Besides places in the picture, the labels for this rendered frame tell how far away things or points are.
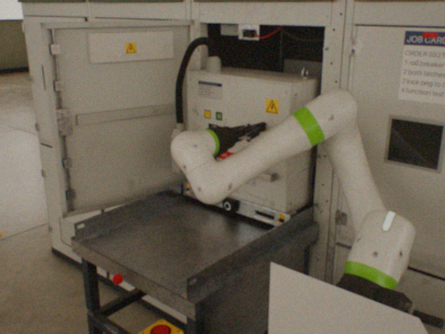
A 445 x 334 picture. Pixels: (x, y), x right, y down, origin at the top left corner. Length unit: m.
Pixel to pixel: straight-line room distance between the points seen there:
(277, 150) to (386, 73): 0.45
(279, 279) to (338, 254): 0.70
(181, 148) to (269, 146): 0.25
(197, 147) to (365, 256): 0.55
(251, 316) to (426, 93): 0.91
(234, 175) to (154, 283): 0.41
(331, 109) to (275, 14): 0.55
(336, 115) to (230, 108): 0.54
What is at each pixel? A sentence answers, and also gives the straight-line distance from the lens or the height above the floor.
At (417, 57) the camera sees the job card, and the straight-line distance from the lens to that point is 1.58.
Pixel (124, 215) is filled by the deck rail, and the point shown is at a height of 0.87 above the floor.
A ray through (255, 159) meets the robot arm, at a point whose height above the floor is 1.22.
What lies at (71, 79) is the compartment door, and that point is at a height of 1.37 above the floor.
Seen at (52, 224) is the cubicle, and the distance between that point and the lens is 3.45.
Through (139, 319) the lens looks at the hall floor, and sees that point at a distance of 2.83.
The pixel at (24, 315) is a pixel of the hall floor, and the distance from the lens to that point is 3.03.
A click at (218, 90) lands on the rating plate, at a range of 1.85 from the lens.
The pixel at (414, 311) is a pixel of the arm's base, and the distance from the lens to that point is 1.21.
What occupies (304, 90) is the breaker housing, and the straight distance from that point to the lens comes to 1.72.
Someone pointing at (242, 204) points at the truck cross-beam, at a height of 0.91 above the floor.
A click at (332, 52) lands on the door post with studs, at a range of 1.72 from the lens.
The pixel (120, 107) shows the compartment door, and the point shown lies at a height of 1.25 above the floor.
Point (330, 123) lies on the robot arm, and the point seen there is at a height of 1.32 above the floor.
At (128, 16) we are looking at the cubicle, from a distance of 2.41.
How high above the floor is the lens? 1.64
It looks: 19 degrees down
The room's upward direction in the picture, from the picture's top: straight up
